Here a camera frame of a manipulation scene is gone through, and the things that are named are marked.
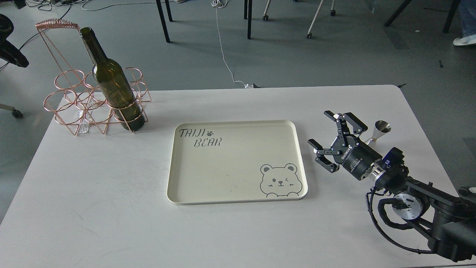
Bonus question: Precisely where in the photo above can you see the copper wire wine rack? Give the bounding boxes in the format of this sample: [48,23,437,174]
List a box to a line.
[36,19,129,135]

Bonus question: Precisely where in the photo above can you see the black diagonal leg right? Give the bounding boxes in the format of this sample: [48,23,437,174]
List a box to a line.
[384,0,461,34]

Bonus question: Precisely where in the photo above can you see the black table legs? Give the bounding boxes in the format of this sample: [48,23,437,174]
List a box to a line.
[156,0,173,44]
[244,0,253,40]

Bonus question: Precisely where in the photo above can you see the silver steel jigger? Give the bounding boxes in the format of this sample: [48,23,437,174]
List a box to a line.
[364,120,392,147]

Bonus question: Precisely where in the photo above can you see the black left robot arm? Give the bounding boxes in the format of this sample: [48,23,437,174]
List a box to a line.
[0,14,29,68]

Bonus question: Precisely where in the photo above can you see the dark green wine bottle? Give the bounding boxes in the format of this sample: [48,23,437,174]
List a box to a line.
[80,27,145,132]

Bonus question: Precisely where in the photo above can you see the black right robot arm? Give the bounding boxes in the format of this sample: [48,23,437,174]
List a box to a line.
[308,111,476,262]

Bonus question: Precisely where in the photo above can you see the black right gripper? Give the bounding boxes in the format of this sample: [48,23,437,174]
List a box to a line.
[308,111,383,181]

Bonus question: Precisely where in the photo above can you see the cream bear serving tray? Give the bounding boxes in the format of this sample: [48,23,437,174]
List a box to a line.
[167,120,308,205]

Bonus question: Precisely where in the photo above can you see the white floor cable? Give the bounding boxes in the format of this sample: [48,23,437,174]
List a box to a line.
[211,0,254,89]

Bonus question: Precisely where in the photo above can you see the black table legs middle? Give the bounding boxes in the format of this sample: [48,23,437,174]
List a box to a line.
[244,0,253,40]

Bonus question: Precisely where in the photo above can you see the chair caster far left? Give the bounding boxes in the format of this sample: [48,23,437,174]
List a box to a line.
[0,104,23,119]

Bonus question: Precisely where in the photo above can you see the black table legs left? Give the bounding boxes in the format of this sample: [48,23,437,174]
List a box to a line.
[156,0,173,44]

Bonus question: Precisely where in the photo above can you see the person legs in jeans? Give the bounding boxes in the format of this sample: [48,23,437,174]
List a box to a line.
[453,0,476,46]

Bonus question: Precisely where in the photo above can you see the white chair legs with casters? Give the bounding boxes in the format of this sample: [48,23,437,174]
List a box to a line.
[263,0,336,39]

